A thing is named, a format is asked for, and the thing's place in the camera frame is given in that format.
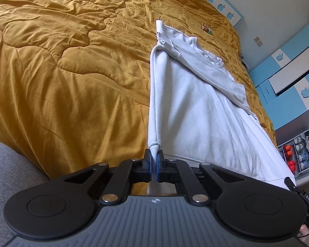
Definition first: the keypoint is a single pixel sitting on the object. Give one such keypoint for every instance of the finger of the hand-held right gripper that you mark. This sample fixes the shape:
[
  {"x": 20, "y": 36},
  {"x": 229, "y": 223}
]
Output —
[{"x": 290, "y": 184}]

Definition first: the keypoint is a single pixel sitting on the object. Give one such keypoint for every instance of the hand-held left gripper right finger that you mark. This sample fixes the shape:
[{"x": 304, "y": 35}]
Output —
[{"x": 159, "y": 164}]

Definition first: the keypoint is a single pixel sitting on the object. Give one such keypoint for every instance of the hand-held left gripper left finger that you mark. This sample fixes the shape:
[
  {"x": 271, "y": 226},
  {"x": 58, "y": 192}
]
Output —
[{"x": 149, "y": 163}]

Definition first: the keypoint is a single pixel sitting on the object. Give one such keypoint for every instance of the white printed shirt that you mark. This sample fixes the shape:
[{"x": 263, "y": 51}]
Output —
[{"x": 195, "y": 113}]

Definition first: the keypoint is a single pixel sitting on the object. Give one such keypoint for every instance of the blue white wardrobe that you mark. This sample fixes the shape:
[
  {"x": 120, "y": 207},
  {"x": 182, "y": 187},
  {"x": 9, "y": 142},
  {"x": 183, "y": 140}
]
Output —
[{"x": 262, "y": 82}]

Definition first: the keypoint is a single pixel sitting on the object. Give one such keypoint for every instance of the mustard yellow quilt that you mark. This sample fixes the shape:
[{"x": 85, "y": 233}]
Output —
[{"x": 67, "y": 69}]

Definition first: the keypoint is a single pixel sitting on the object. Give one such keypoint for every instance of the small colourful snack packet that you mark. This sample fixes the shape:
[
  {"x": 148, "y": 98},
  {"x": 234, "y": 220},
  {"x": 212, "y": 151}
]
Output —
[{"x": 206, "y": 28}]

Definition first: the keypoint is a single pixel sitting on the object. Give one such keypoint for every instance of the person's grey trouser leg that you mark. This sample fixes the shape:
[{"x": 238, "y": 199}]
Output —
[{"x": 5, "y": 172}]

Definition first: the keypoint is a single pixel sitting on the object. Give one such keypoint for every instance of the beige wall switch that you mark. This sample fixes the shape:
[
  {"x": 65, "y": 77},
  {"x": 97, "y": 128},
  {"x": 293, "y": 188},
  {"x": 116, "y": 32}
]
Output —
[{"x": 258, "y": 41}]

